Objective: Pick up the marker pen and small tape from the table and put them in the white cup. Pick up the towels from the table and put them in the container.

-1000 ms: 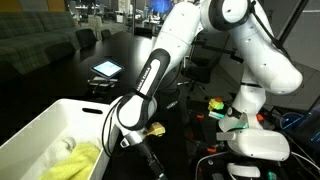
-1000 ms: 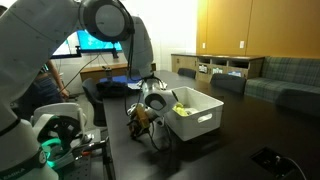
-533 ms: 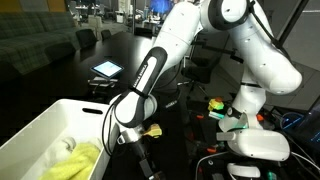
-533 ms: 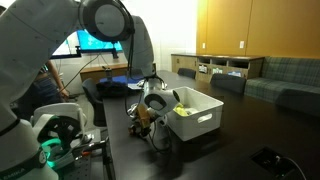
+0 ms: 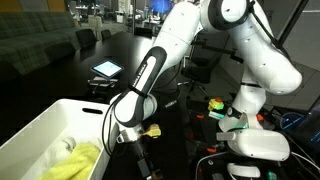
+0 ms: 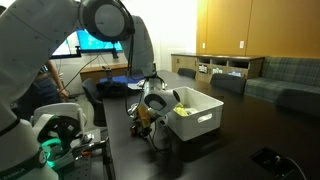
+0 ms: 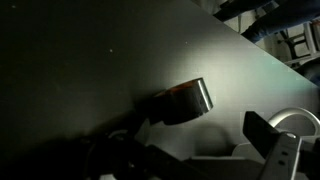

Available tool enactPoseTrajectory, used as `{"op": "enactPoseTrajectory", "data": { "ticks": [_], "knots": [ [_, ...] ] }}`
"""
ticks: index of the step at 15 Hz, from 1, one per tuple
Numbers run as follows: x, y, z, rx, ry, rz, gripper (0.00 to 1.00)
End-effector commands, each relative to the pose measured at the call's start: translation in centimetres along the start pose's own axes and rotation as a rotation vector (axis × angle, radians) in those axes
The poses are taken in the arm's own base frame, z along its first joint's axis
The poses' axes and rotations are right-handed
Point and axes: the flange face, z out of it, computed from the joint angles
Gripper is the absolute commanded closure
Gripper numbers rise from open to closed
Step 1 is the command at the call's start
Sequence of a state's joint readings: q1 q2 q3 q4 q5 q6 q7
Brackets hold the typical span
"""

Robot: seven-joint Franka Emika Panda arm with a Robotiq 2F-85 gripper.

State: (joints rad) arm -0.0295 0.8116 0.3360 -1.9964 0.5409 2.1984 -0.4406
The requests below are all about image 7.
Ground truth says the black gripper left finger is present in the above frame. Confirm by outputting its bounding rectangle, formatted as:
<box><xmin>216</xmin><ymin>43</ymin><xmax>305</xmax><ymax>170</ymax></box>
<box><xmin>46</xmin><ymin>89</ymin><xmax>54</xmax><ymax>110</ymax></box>
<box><xmin>79</xmin><ymin>128</ymin><xmax>214</xmax><ymax>180</ymax></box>

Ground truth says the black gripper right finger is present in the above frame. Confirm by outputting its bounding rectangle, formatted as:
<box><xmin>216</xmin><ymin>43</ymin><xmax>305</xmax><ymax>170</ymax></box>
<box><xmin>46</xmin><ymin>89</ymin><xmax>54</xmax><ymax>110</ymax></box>
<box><xmin>242</xmin><ymin>110</ymin><xmax>320</xmax><ymax>180</ymax></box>

